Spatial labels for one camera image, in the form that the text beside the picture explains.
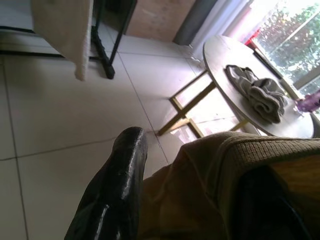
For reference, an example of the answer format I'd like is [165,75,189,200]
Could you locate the brown cardboard box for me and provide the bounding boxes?
[124,0,199,44]

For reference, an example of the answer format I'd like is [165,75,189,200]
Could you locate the white sheer curtain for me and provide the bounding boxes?
[189,0,256,50]

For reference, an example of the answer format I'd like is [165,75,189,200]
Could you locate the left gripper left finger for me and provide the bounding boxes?
[63,126,149,240]

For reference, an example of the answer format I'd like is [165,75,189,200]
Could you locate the round marble table gold legs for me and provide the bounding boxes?
[156,34,315,139]

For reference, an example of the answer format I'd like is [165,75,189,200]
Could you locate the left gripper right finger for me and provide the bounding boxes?
[236,168,316,240]

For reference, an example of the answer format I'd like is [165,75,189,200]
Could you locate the purple glass object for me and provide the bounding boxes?
[294,90,320,119]

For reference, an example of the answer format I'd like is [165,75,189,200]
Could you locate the beige knit garment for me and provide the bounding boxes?
[136,131,320,240]

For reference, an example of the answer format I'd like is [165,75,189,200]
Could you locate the black clothes rack silver rail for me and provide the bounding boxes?
[0,0,139,80]

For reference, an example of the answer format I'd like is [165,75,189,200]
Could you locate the dark grey curtain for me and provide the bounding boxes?
[173,0,222,46]

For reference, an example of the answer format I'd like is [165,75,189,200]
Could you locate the grey shorts black waistband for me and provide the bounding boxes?
[224,64,288,125]

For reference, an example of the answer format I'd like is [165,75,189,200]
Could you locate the white shirt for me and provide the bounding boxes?
[31,0,94,82]

